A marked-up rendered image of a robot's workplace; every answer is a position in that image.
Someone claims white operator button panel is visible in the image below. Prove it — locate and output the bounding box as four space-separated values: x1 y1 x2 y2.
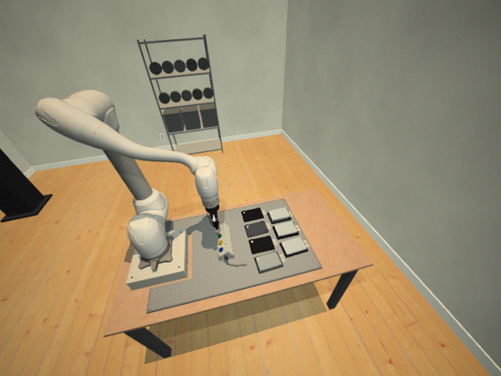
216 223 247 266

